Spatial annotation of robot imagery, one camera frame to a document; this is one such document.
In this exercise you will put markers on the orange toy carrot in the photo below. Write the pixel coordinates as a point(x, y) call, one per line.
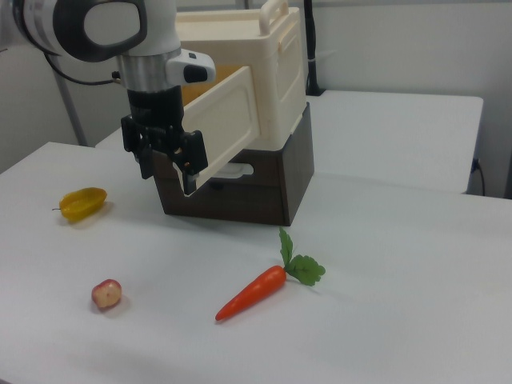
point(252, 292)

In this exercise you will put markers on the pink toy apple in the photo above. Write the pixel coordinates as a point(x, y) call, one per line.
point(106, 294)

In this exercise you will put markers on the yellow toy starfruit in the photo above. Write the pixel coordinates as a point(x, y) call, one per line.
point(82, 204)

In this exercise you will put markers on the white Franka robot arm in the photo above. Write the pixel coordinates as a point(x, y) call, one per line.
point(160, 24)

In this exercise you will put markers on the black camera pole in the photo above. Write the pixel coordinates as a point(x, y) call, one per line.
point(312, 48)

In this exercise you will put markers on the dark brown box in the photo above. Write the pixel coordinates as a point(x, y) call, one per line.
point(240, 200)

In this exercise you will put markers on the cream cabinet door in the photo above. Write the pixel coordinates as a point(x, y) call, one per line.
point(224, 120)

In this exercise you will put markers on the grey metal post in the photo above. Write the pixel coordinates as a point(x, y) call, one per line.
point(71, 108)

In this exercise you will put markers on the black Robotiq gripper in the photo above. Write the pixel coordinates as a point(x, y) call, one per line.
point(156, 108)

